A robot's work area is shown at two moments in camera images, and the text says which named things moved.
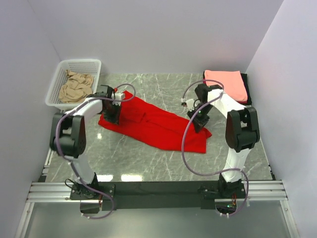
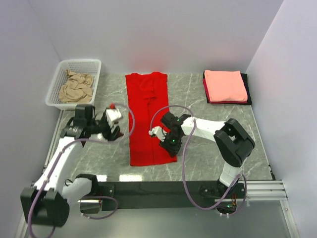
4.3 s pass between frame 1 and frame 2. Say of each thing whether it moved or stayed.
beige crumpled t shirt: stayed
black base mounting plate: stayed
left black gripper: moved
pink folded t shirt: stayed
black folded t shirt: stayed
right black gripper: moved
